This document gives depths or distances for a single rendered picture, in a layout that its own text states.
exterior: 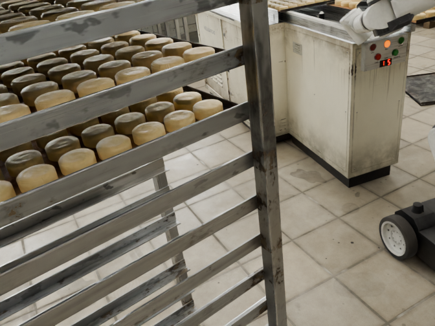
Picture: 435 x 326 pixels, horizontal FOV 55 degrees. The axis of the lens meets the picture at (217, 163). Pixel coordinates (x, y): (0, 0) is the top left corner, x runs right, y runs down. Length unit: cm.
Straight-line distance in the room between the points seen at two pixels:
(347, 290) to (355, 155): 79
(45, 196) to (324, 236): 177
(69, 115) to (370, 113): 196
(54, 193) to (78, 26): 20
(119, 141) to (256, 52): 24
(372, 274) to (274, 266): 121
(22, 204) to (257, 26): 39
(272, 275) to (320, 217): 146
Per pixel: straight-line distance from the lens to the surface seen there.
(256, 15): 62
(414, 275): 205
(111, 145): 62
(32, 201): 56
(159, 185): 116
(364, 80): 226
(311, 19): 246
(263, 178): 72
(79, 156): 62
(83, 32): 53
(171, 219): 123
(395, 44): 227
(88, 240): 62
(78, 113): 54
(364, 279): 199
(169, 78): 59
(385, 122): 244
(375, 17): 150
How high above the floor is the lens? 141
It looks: 29 degrees down
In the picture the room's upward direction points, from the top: 8 degrees counter-clockwise
